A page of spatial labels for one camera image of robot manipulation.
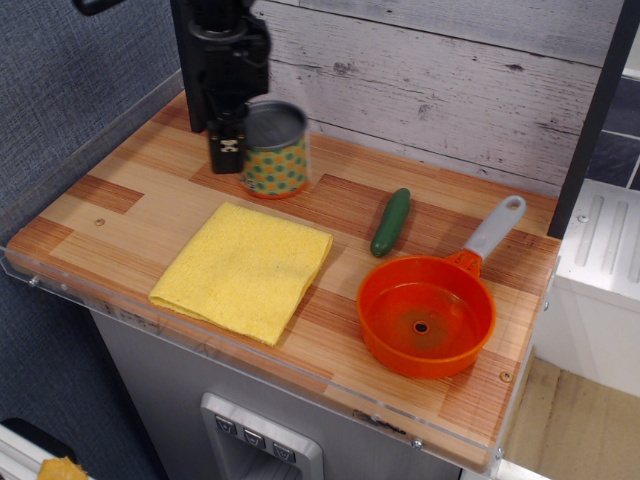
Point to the clear acrylic table guard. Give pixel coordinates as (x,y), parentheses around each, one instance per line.
(105,242)

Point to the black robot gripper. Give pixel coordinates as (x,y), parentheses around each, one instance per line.
(236,71)

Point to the green toy cucumber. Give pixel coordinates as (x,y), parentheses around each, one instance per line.
(391,224)

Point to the grey toy fridge cabinet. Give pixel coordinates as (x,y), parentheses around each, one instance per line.
(167,381)

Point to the black right shelf post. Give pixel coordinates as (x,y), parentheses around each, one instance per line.
(611,73)

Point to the peas and carrots toy can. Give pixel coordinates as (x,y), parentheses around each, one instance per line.
(276,162)

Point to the white toy sink unit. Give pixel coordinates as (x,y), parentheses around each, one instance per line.
(589,324)

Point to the silver water dispenser panel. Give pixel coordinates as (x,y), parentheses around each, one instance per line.
(250,440)

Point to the black left shelf post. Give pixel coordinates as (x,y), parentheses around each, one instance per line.
(192,60)

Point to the black shelf post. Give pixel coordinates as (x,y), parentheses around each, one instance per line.
(611,73)
(192,60)

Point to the orange toy pan grey handle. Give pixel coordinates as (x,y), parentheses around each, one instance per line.
(429,317)

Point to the yellow folded cloth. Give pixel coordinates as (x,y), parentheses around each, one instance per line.
(245,271)

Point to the yellow object bottom left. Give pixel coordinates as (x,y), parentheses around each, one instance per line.
(61,469)

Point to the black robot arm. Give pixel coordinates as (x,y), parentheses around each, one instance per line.
(236,18)

